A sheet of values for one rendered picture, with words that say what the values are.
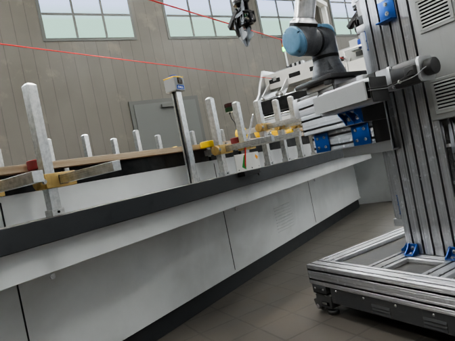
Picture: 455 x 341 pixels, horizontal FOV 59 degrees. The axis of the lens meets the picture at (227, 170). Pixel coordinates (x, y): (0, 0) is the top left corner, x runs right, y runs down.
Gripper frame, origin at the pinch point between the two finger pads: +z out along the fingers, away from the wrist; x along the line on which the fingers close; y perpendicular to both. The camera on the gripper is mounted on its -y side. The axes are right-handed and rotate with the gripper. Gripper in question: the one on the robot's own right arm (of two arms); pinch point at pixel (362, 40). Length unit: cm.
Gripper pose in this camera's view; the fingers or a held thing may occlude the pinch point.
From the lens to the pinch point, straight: 264.8
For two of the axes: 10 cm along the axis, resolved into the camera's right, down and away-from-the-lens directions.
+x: 8.5, -1.8, 5.0
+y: 4.9, -0.9, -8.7
